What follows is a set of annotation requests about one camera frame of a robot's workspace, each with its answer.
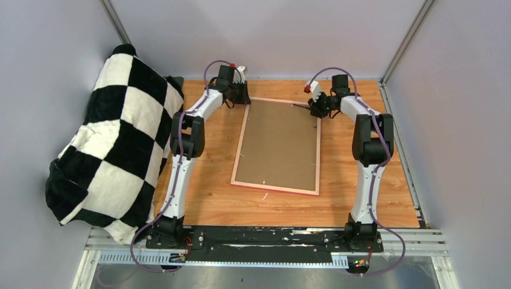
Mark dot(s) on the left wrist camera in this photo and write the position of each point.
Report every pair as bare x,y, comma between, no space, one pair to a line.
240,75

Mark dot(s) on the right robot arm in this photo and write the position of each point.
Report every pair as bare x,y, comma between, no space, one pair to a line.
372,149

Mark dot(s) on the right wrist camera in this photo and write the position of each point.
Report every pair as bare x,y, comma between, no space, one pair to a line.
313,88

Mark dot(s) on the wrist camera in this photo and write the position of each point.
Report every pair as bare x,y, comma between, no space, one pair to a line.
313,88
240,75

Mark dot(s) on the black white checkered pillow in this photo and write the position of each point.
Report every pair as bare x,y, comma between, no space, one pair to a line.
107,174

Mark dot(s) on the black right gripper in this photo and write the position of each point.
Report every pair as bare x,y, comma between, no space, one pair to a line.
315,109

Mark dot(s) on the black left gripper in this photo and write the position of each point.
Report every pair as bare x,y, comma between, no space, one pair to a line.
244,99

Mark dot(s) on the pink handled screwdriver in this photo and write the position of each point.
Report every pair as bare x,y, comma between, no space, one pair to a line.
301,106

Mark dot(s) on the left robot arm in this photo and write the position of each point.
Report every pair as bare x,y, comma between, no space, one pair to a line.
187,145

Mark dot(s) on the brown frame backing board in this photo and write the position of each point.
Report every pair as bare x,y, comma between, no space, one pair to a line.
279,147

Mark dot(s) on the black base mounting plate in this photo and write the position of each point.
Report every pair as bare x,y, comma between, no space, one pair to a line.
248,244

